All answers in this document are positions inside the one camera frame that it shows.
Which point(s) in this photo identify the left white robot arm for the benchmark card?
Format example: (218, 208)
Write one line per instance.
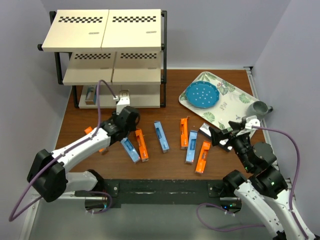
(50, 173)

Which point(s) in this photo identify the beige three-tier shelf rack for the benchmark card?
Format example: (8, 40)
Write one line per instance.
(127, 48)

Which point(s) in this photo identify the orange toothpaste box centre-right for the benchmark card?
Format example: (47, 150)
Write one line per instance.
(184, 136)

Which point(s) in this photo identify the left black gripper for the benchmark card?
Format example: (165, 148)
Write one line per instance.
(132, 127)

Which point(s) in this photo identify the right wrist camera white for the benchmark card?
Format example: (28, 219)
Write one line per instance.
(248, 123)

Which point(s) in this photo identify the aluminium frame rail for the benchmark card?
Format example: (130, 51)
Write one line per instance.
(50, 188)

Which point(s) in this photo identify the orange toothpaste box centre-left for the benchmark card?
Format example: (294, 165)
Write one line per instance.
(141, 145)

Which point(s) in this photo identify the orange toothpaste box right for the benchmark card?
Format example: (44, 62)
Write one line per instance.
(202, 159)

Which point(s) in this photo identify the blue toothpaste box right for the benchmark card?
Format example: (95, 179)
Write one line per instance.
(191, 149)

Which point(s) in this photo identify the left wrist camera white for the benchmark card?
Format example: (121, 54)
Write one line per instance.
(120, 103)

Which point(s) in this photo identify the orange toothpaste box far left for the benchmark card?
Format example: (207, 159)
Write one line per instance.
(89, 130)

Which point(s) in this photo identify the blue toothpaste box left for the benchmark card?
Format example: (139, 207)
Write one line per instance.
(130, 149)

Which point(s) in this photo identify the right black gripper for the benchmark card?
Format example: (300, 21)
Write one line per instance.
(217, 135)

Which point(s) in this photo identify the grey ceramic mug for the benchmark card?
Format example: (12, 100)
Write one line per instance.
(259, 109)

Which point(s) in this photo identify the blue dotted plate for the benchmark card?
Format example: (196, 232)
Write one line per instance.
(202, 94)

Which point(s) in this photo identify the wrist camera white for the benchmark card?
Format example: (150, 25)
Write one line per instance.
(248, 123)
(120, 103)

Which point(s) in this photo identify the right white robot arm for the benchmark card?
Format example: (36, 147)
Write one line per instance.
(266, 191)

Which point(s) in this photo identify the blue toothpaste box centre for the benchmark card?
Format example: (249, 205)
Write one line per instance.
(161, 136)

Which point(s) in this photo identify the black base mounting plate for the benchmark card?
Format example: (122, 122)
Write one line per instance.
(169, 192)

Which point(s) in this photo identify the blue toothpaste box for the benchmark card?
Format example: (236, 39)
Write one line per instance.
(191, 149)
(161, 136)
(130, 149)

